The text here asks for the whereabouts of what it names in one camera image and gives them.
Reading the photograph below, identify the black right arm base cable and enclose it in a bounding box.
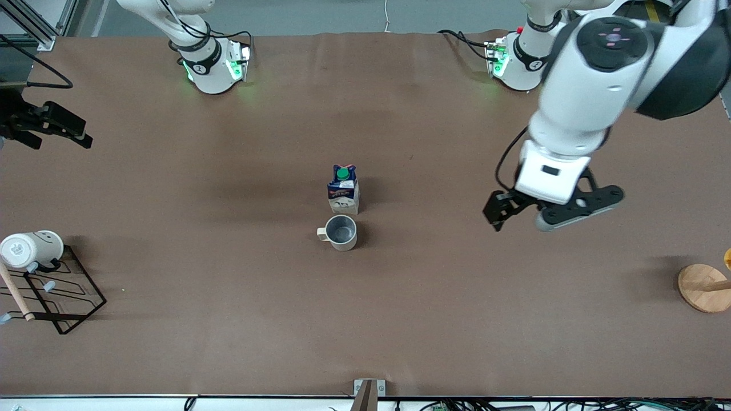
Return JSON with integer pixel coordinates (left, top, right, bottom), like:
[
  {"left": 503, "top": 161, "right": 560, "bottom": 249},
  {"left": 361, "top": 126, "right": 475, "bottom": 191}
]
[{"left": 159, "top": 0, "right": 255, "bottom": 65}]

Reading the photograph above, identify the black arm base cable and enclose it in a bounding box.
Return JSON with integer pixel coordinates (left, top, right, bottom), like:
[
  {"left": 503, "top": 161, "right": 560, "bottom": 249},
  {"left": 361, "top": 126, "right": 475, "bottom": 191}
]
[
  {"left": 159, "top": 0, "right": 255, "bottom": 65},
  {"left": 437, "top": 29, "right": 499, "bottom": 62}
]

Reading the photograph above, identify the grey ribbed mug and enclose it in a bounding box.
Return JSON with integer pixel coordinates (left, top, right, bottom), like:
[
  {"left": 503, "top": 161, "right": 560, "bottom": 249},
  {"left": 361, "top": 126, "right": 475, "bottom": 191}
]
[{"left": 316, "top": 214, "right": 359, "bottom": 252}]

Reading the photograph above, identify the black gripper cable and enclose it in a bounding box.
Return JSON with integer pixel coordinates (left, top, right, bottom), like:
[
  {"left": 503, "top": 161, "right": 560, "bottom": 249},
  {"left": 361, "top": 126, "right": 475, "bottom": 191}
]
[
  {"left": 495, "top": 126, "right": 530, "bottom": 193},
  {"left": 0, "top": 33, "right": 74, "bottom": 90}
]

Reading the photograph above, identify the black left arm base cable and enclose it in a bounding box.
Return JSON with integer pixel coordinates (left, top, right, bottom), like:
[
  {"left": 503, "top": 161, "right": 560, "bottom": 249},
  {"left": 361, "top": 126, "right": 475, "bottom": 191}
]
[{"left": 437, "top": 29, "right": 499, "bottom": 62}]

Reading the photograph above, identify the black wire mug rack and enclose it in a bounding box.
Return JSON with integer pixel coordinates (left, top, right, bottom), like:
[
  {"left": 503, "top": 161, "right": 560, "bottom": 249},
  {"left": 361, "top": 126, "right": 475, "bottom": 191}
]
[{"left": 0, "top": 245, "right": 108, "bottom": 336}]

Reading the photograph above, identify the black cable bundle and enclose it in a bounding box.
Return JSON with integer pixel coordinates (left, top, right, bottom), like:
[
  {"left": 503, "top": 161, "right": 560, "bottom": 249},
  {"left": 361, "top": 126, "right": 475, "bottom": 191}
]
[{"left": 417, "top": 397, "right": 731, "bottom": 411}]

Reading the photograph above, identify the round wooden stand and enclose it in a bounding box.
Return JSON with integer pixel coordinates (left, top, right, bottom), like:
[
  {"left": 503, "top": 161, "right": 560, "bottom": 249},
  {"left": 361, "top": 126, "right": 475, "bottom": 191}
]
[{"left": 677, "top": 263, "right": 731, "bottom": 314}]

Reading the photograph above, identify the blue white milk carton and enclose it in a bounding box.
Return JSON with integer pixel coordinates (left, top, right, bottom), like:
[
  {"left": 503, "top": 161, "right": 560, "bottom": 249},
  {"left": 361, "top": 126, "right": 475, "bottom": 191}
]
[{"left": 327, "top": 164, "right": 361, "bottom": 216}]

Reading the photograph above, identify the metal table edge bracket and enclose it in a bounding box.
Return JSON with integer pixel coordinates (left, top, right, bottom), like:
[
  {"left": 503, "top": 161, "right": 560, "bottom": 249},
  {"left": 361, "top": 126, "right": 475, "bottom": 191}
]
[{"left": 350, "top": 378, "right": 387, "bottom": 411}]

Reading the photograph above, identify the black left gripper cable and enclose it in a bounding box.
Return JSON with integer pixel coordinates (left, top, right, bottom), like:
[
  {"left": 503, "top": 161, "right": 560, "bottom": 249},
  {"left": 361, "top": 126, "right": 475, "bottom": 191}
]
[{"left": 495, "top": 126, "right": 530, "bottom": 193}]

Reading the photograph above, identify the aluminium frame profile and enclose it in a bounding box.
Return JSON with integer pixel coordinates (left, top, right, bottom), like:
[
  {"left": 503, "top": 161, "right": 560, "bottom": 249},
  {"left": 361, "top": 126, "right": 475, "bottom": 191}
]
[{"left": 0, "top": 0, "right": 79, "bottom": 52}]

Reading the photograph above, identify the wooden rod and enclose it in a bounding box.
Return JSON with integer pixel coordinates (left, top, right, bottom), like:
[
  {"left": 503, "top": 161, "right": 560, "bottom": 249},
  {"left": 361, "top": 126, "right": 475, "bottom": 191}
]
[{"left": 0, "top": 260, "right": 35, "bottom": 323}]

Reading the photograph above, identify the brown table cover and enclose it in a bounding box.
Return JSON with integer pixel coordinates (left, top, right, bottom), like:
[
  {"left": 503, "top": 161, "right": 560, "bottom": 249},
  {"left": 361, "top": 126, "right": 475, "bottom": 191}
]
[{"left": 0, "top": 30, "right": 731, "bottom": 398}]

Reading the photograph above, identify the white smiley face mug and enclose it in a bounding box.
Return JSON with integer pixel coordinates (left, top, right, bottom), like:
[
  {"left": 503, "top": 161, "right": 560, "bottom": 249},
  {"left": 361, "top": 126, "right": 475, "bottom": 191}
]
[{"left": 0, "top": 230, "right": 65, "bottom": 269}]

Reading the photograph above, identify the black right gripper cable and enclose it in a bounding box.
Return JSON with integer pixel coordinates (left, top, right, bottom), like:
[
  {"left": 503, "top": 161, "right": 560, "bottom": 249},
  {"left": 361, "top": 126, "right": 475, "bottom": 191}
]
[{"left": 0, "top": 33, "right": 74, "bottom": 90}]

